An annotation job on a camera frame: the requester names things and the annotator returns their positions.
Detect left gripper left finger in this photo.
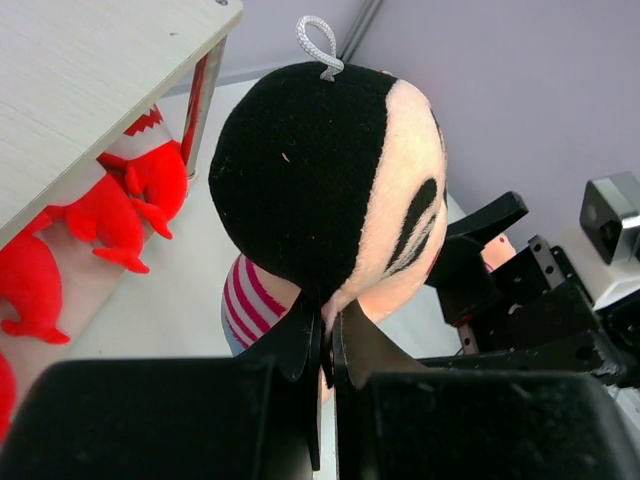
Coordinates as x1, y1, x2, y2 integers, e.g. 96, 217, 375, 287
1, 298, 323, 479

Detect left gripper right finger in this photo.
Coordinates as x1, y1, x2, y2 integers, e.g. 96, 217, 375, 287
333, 303, 639, 479

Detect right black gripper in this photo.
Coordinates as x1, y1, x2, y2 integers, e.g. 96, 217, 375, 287
425, 191, 630, 385

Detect boy doll plush striped shirt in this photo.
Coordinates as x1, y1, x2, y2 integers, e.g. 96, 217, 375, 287
208, 15, 448, 354
481, 233, 516, 272

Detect red shark plush toy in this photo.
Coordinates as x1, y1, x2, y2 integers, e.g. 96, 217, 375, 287
98, 105, 188, 239
1, 212, 70, 344
44, 169, 150, 274

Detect red shark plush purple fin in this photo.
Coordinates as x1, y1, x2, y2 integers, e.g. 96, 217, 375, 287
0, 355, 16, 441

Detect white two-tier wooden shelf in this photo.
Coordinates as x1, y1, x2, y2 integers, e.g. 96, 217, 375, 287
1, 1, 243, 367

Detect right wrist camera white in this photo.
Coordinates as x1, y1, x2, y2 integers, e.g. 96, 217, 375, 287
579, 171, 639, 310

